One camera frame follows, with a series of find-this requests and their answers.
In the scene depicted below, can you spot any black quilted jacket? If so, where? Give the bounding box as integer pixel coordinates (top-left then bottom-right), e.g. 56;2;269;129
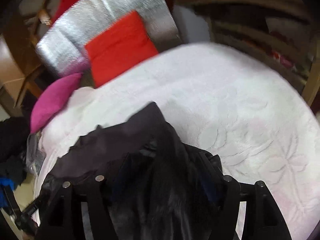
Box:
36;103;221;239

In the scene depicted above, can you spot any black clothes pile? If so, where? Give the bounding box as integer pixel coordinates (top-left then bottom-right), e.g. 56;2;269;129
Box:
1;116;30;185

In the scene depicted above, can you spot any blue garment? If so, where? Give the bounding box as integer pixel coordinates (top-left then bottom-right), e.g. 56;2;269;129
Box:
0;176;16;208

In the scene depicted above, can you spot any grey folded garment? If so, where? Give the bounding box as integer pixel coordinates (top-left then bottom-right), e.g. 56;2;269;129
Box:
25;134;46;176

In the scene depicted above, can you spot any white pink bed blanket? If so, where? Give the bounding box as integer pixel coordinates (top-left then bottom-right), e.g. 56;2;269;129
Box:
34;43;319;239

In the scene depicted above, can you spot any magenta pillow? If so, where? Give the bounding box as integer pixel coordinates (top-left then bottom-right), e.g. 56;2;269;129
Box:
30;73;82;133

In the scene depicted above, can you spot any red pillow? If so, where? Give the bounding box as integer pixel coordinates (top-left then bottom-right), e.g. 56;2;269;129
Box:
85;11;158;87

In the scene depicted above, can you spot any silver foil insulation panel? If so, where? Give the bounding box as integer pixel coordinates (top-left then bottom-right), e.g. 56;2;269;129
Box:
36;0;182;77

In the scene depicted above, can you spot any wooden side table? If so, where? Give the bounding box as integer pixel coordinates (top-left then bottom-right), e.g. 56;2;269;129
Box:
176;0;319;105

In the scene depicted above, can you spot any brown wooden pillar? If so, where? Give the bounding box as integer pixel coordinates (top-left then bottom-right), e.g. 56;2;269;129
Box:
1;9;50;108

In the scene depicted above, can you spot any wooden stair railing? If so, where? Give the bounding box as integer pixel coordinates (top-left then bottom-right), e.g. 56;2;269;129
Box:
19;0;60;45

